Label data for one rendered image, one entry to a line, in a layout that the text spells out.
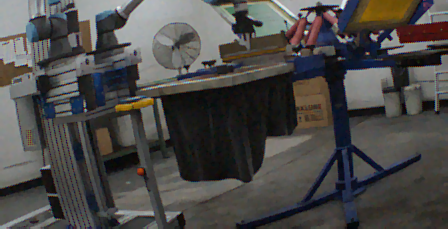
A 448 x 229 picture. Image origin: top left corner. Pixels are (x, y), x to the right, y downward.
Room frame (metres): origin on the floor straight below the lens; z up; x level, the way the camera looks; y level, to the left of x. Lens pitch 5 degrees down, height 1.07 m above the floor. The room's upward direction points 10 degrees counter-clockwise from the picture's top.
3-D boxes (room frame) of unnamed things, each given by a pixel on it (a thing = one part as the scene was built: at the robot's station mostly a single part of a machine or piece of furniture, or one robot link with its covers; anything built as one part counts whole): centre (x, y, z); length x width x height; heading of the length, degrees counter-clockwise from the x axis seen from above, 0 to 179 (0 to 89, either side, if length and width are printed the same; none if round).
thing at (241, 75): (2.72, -0.07, 0.97); 0.79 x 0.58 x 0.04; 140
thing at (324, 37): (3.53, -0.75, 0.67); 0.39 x 0.39 x 1.35
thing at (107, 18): (3.02, 0.60, 1.42); 0.13 x 0.12 x 0.14; 160
